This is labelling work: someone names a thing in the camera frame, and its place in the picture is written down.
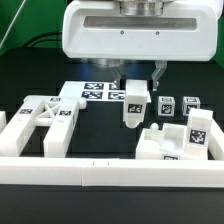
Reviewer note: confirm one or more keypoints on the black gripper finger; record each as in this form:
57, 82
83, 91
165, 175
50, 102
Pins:
158, 72
119, 79

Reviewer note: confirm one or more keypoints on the white chair seat plate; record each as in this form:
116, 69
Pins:
169, 143

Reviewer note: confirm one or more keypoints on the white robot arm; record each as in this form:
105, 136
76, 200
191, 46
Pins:
150, 30

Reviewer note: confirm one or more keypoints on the white marker base plate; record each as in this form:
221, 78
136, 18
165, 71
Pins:
92, 91

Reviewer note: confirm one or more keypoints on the white chair backrest frame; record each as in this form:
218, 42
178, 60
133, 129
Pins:
59, 114

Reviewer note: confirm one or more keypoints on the white fence right wall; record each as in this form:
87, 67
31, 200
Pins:
216, 143

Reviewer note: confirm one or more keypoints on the white fence wall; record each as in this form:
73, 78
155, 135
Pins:
2, 120
216, 143
111, 172

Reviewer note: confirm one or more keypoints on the white fence front wall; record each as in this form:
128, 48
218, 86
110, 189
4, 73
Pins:
111, 172

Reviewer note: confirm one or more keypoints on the white fence left wall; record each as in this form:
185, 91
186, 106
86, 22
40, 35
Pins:
2, 120

